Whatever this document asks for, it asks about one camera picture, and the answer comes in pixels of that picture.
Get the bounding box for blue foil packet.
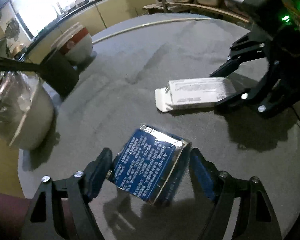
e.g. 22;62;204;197
107;124;191;207

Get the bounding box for white cardboard box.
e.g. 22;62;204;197
155;77;236;113

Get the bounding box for metal shelf rack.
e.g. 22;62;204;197
143;0;252;28

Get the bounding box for purple thermos bottle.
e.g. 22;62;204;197
0;189;76;240

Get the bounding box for steel bowl with plastic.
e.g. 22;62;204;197
0;72;54;151

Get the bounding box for dark chopstick holder cup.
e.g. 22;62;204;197
39;49;79;98

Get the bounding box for stacked red white bowls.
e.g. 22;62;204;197
50;22;93;66

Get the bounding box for white stick on table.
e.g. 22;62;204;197
93;17;210;45

